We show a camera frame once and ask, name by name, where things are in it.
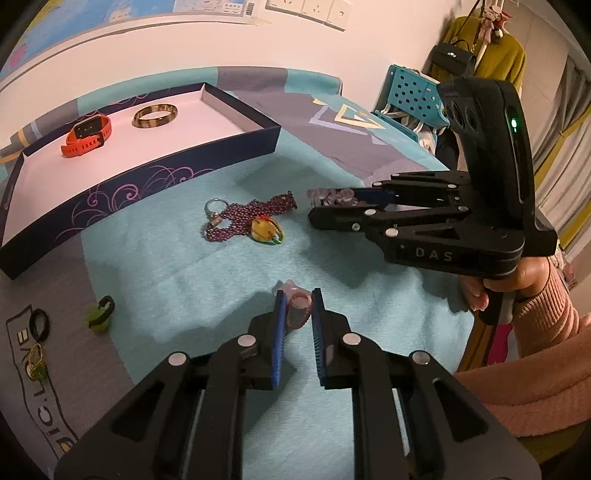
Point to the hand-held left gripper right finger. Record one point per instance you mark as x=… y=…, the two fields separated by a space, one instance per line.
x=318 y=341

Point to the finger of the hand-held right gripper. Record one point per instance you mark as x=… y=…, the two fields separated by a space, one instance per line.
x=341 y=218
x=378 y=196

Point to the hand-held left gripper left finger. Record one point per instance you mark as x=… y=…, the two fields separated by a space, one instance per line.
x=279 y=341

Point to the yellow pendant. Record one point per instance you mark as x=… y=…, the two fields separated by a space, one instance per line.
x=261 y=228

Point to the navy box tray white inside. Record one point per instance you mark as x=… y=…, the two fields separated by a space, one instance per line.
x=161 y=138

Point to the person's right forearm pink sleeve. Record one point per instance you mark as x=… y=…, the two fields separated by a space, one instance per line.
x=545 y=369

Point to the person's right hand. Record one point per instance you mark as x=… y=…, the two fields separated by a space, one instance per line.
x=531 y=277

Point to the striped curtain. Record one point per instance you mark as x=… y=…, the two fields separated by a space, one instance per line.
x=563 y=161

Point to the yellow coat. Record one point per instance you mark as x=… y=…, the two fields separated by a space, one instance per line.
x=501 y=60

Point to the black handbag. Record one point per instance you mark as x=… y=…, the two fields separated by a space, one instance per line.
x=450 y=60

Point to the teal perforated plastic crate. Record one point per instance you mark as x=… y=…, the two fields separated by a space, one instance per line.
x=411 y=92

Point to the pink floral ornament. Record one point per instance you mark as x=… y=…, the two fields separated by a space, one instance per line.
x=491 y=21

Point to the tortoiseshell bangle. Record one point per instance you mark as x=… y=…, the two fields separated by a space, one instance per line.
x=157 y=124

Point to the orange smartwatch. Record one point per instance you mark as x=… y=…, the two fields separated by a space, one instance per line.
x=78 y=148

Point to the wall map poster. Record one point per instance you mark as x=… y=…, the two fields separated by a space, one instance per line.
x=46 y=27

